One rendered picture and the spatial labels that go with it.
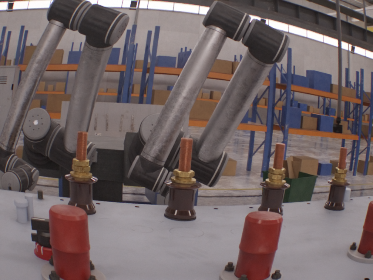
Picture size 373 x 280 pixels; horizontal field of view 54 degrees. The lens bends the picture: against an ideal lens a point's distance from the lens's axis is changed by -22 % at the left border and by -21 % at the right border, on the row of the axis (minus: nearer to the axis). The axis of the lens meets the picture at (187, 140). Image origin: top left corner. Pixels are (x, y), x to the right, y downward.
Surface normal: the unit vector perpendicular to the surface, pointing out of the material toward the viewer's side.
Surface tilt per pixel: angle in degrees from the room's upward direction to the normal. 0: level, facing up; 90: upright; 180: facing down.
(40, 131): 65
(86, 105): 133
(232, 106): 122
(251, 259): 90
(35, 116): 60
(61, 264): 90
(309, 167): 90
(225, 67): 90
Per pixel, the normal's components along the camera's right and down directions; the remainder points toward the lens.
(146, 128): 0.11, -0.40
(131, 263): 0.09, -0.99
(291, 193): 0.54, 0.21
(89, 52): -0.44, 0.57
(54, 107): 0.27, 0.13
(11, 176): 0.00, 0.02
